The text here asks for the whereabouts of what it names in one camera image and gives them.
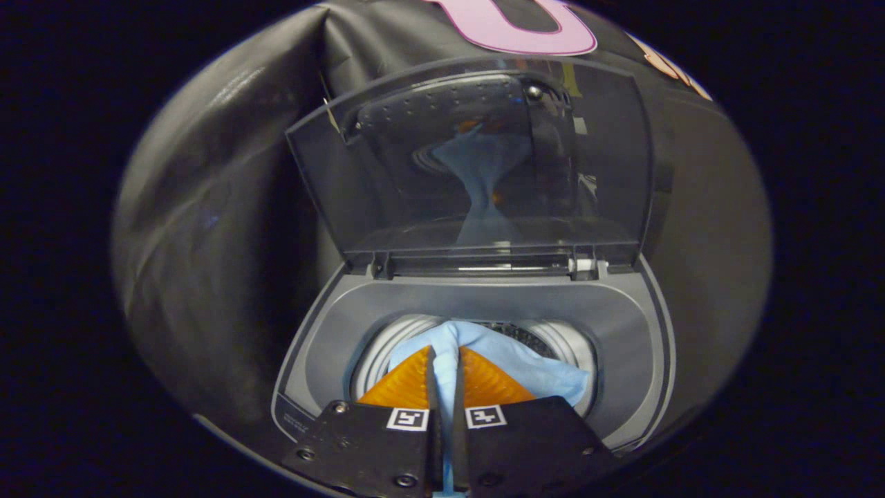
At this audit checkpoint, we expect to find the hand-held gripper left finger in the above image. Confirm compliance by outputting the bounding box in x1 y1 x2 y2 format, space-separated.
282 346 443 498

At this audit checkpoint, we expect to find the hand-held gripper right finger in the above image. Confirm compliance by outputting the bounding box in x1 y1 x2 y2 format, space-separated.
453 346 623 498

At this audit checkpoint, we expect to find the light blue cloth garment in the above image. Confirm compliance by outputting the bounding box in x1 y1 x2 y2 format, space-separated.
389 320 592 498

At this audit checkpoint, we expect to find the grey washing machine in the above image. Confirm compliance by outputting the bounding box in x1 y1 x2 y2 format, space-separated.
271 256 677 461

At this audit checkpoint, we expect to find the black backdrop cloth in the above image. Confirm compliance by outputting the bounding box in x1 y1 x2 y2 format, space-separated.
111 0 774 443

